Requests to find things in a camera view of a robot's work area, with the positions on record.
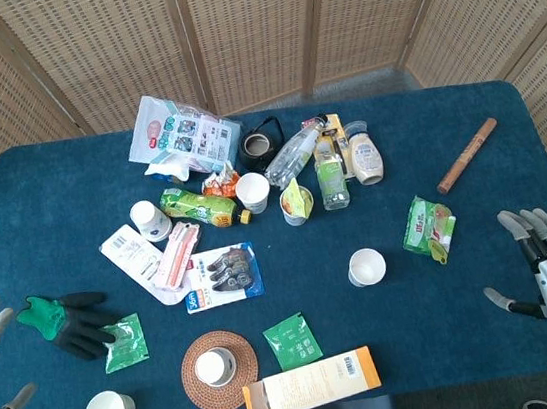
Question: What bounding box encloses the paper cup with green flower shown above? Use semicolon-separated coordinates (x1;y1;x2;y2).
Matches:
344;244;390;290

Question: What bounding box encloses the paper cup with blue flower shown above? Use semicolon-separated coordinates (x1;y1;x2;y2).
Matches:
127;196;176;246

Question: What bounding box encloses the paper cup with fern print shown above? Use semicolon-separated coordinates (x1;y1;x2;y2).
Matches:
191;345;242;391

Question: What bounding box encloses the paper cup holding packet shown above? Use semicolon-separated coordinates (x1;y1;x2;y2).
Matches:
277;183;317;228

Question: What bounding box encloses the empty white paper cup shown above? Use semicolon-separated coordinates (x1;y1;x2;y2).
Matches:
232;169;275;218

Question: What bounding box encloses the green and black work glove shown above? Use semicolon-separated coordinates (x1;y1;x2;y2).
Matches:
13;284;126;370

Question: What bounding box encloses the green tea sachet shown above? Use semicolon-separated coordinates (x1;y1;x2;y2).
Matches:
97;310;153;376
259;309;326;375

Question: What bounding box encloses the green snack bag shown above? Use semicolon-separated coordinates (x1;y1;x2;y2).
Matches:
396;190;463;271

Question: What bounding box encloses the white blister card package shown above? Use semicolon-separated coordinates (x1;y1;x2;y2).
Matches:
96;217;187;314

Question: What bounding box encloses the brown wooden stick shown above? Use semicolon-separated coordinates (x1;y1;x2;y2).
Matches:
428;117;507;197

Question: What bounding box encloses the pink toothbrush pack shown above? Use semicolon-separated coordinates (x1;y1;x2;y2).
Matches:
147;217;210;294

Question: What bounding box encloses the round woven rattan coaster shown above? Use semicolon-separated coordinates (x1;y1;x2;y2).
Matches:
175;325;265;409

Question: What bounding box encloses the white tissue pack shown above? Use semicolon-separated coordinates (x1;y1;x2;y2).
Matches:
142;157;194;188

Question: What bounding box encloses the blue correction tape package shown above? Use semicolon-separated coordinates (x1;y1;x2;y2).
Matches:
177;239;269;316

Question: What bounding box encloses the green tea drink bottle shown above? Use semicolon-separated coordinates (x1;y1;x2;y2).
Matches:
157;177;256;238

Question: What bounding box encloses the cream mayonnaise squeeze bottle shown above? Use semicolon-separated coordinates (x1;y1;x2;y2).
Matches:
341;117;387;189

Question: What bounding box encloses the blue table cloth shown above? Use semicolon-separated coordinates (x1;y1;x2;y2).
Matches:
0;72;547;409

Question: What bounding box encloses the clear bottle with green label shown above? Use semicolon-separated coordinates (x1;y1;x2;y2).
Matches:
311;138;354;213

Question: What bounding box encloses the orange white snack wrapper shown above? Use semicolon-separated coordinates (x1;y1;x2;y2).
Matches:
198;161;244;204

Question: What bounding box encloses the orange and cream carton box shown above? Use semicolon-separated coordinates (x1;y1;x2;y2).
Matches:
237;344;386;409

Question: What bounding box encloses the white printed plastic bag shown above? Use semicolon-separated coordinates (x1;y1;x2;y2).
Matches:
119;82;248;184

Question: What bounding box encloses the yellow razor package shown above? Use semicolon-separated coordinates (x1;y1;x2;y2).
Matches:
319;111;358;183

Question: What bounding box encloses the yellow green foil packet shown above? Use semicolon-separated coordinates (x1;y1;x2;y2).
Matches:
283;174;317;222

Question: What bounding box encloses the clear plastic water bottle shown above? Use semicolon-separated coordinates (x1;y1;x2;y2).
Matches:
257;114;337;192

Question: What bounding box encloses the wooden rattan folding screen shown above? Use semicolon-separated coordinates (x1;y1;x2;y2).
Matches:
0;0;547;363

